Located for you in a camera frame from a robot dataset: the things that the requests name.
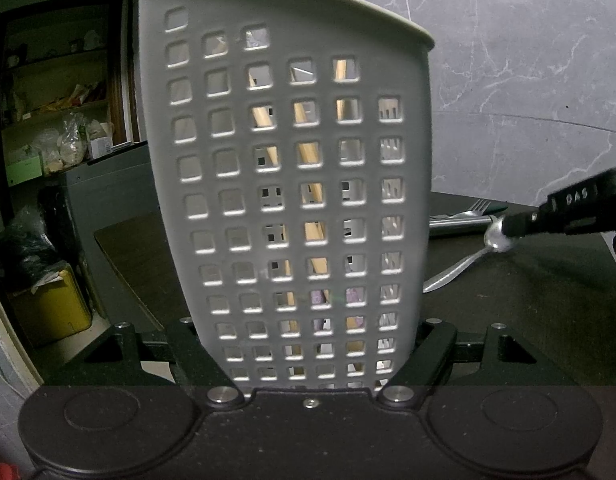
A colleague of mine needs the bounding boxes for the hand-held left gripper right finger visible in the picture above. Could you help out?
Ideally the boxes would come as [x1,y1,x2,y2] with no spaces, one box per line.
[375,318,579,407]

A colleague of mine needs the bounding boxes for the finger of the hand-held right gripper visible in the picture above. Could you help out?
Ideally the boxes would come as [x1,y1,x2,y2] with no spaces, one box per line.
[500,164,616,240]

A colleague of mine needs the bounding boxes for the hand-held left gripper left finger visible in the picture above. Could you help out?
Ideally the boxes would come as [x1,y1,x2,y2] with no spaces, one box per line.
[48,317,243,406]

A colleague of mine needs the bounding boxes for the metal spoon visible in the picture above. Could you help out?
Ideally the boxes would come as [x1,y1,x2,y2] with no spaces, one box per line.
[422,216,515,294]

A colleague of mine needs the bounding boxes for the black-handled metal utensil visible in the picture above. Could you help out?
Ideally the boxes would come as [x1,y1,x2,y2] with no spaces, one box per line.
[428,216,497,237]

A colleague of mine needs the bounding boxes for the wooden chopstick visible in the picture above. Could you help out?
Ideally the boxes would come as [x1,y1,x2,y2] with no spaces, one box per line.
[295,102,329,281]
[248,67,296,308]
[337,59,359,122]

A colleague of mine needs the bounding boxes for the white perforated utensil basket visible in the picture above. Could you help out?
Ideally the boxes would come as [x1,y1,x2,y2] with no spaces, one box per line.
[134,0,435,392]

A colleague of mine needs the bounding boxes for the purple object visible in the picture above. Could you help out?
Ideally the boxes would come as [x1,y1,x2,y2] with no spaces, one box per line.
[312,289,365,333]

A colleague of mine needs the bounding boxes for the metal fork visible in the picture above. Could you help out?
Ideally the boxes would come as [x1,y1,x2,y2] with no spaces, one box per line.
[430,199,492,222]

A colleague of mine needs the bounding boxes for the yellow box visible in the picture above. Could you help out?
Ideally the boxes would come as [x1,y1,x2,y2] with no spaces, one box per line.
[10,269,93,348]

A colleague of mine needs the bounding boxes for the grey cabinet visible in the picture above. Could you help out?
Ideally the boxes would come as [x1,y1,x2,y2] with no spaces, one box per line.
[55,141,161,318]

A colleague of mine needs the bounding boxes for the black plastic bag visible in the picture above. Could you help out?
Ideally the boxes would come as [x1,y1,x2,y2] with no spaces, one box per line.
[0,205,68,296]

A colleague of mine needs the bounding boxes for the small white box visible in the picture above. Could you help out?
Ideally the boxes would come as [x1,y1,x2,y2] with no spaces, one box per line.
[88,122,114,160]

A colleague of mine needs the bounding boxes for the clear bags of food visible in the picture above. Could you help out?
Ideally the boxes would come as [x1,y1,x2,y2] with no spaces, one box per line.
[32,112,91,171]

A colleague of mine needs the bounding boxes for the light green box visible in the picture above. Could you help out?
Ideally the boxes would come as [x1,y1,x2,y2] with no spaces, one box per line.
[8,156,43,187]

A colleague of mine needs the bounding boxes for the wooden shelf unit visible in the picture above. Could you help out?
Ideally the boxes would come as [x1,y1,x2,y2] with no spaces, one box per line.
[0,2,133,196]

